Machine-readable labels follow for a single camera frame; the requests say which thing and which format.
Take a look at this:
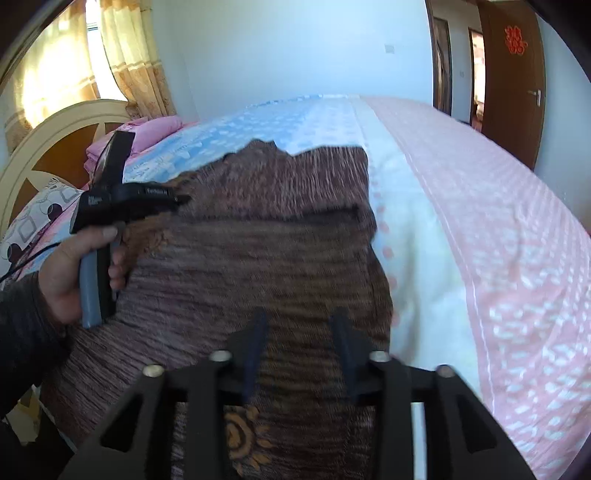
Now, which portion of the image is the brown knitted sweater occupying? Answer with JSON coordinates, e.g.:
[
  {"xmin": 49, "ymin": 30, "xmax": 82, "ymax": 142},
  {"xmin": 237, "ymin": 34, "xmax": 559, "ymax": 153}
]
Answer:
[{"xmin": 41, "ymin": 140, "xmax": 393, "ymax": 479}]

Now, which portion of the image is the dark left sleeve forearm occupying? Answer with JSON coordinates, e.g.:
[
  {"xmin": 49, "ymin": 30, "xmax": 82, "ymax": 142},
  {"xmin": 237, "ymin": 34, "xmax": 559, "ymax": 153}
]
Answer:
[{"xmin": 0, "ymin": 273, "xmax": 71, "ymax": 415}]

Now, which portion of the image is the person's left hand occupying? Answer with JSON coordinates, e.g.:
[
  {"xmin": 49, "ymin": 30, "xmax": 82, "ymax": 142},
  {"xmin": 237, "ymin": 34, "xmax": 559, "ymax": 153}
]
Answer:
[{"xmin": 38, "ymin": 226, "xmax": 119, "ymax": 327}]

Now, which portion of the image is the patterned white pillow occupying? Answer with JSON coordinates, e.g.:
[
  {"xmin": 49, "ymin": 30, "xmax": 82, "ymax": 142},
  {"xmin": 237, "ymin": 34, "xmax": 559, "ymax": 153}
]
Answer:
[{"xmin": 1, "ymin": 178, "xmax": 82, "ymax": 276}]

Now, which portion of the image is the folded pink quilt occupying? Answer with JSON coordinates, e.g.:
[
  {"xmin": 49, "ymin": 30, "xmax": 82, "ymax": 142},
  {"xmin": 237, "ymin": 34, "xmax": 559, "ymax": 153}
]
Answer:
[{"xmin": 84, "ymin": 116, "xmax": 184, "ymax": 175}]

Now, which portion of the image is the cream wooden headboard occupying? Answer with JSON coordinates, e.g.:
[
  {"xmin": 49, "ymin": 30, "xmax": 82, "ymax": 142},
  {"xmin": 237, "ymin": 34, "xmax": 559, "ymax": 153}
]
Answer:
[{"xmin": 0, "ymin": 99, "xmax": 130, "ymax": 232}]

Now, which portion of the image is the beige patterned curtain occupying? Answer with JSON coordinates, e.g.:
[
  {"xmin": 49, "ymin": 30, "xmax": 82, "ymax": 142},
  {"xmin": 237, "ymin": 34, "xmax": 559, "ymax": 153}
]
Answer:
[{"xmin": 1, "ymin": 1, "xmax": 176, "ymax": 153}]

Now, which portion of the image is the blue and pink bed sheet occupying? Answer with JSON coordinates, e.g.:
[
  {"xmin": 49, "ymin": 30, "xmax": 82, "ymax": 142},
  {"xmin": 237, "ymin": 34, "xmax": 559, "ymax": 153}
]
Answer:
[{"xmin": 124, "ymin": 96, "xmax": 590, "ymax": 479}]

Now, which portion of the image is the brown wooden door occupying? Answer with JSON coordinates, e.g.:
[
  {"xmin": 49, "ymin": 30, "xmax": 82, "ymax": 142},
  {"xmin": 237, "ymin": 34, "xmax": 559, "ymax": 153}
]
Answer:
[{"xmin": 478, "ymin": 1, "xmax": 546, "ymax": 170}]

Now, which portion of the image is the red paper door decoration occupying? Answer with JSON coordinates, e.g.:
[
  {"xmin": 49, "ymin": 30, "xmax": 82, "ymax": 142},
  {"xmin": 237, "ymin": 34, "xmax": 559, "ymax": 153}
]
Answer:
[{"xmin": 504, "ymin": 25, "xmax": 528, "ymax": 56}]

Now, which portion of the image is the black cable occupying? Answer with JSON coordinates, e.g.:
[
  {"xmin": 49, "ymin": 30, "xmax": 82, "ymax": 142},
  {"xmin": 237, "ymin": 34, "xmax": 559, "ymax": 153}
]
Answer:
[{"xmin": 0, "ymin": 239, "xmax": 66, "ymax": 283}]

